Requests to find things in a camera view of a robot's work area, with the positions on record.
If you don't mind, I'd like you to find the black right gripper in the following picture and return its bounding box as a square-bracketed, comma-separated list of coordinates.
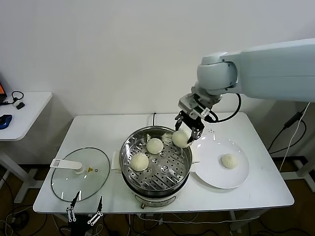
[174, 112, 205, 145]

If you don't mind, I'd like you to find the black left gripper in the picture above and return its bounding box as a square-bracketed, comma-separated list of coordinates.
[65, 190, 104, 236]

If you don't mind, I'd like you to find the white steamed baozi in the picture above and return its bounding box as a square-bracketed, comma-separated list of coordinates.
[130, 153, 150, 172]
[220, 153, 239, 170]
[171, 130, 190, 148]
[146, 138, 163, 154]

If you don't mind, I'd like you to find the stainless steel steamer basket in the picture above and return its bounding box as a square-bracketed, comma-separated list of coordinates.
[119, 125, 193, 196]

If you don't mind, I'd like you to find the white round plate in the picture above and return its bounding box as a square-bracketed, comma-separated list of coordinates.
[189, 134, 250, 189]

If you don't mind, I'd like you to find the white electric pot base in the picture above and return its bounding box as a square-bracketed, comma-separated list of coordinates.
[111, 150, 200, 210]

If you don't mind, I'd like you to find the white side desk with laptop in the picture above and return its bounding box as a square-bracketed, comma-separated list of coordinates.
[0, 92, 54, 205]

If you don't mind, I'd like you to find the blue computer mouse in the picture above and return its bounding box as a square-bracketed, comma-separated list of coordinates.
[0, 114, 13, 130]

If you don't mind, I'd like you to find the white side desk with sticker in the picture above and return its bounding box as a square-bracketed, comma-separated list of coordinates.
[280, 157, 315, 192]

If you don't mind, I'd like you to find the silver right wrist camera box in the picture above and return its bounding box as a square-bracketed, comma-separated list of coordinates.
[178, 93, 211, 120]

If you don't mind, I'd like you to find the glass lid with white handle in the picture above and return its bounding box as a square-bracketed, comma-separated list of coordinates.
[50, 147, 111, 203]

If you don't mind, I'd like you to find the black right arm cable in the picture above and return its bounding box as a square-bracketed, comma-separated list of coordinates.
[208, 92, 242, 123]

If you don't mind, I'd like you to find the white hanging cable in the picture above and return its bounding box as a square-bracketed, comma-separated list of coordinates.
[279, 101, 311, 174]

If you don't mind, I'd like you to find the black cable with adapter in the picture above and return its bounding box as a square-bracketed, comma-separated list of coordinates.
[267, 112, 307, 154]

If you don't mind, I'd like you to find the black headset cable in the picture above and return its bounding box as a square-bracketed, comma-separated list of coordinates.
[0, 90, 25, 106]

